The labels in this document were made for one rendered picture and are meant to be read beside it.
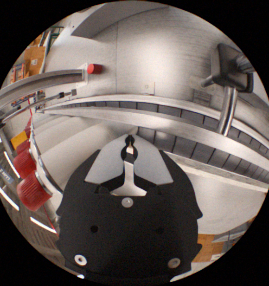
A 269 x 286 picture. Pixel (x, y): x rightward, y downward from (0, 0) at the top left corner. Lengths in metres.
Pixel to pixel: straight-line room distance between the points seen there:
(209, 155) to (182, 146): 0.06
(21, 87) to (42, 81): 0.07
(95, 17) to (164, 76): 0.26
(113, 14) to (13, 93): 0.32
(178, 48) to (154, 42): 0.05
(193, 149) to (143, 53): 0.22
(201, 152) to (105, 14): 0.40
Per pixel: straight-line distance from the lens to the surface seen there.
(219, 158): 0.19
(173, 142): 0.17
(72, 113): 0.17
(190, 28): 0.27
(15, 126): 8.05
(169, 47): 0.23
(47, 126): 0.19
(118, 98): 0.19
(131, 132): 0.15
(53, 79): 0.33
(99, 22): 0.35
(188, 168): 0.15
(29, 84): 0.33
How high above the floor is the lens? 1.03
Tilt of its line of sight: 47 degrees down
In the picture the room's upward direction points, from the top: 133 degrees counter-clockwise
